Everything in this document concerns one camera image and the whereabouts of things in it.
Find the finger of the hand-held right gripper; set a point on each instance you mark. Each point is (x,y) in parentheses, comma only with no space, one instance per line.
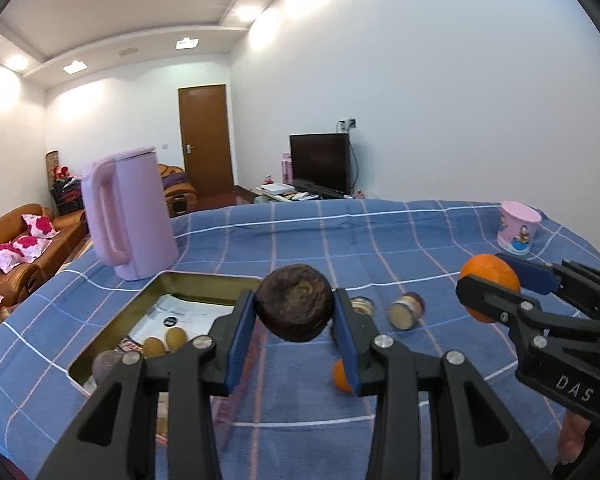
(490,296)
(530,274)

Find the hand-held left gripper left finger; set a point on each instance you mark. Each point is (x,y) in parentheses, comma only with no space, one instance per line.
(240,340)

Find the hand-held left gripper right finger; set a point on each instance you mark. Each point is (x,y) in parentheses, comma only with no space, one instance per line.
(347,345)

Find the large orange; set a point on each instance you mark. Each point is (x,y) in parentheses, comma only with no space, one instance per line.
(490,271)

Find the dark brown round fruit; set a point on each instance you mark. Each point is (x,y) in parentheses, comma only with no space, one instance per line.
(292,305)

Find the metal tin box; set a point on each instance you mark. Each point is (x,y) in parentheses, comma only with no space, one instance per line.
(180,282)

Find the person's right hand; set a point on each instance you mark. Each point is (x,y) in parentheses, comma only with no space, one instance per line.
(575,437)

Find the small orange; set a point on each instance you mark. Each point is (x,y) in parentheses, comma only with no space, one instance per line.
(341,377)

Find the pink cartoon cup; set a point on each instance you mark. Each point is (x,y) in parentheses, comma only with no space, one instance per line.
(517,227)

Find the printed paper packet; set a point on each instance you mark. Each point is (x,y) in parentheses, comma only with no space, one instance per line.
(180,315)

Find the small jar lying down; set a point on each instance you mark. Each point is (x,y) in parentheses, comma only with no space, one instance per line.
(405,310)

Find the blue checked tablecloth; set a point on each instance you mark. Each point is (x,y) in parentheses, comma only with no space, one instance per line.
(330,240)

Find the glass television stand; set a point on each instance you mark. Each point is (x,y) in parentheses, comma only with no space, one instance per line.
(280,191)

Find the small brown leather sofa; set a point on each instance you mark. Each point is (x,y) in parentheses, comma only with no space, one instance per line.
(177,190)

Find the purple electric kettle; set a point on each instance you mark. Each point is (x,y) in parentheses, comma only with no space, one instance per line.
(135,210)

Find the black television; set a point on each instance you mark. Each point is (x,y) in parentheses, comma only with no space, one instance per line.
(320,162)

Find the brown wooden door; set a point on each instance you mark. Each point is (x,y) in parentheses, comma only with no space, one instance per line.
(205,140)

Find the dark cluttered shelf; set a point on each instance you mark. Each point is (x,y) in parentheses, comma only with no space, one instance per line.
(65,185)

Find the long brown leather sofa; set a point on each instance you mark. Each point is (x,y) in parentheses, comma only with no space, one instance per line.
(10,220)

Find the square ceiling panel light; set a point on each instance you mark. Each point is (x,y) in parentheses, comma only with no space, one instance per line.
(75,66)
(187,43)

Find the wall power socket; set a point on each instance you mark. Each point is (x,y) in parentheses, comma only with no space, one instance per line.
(346,124)

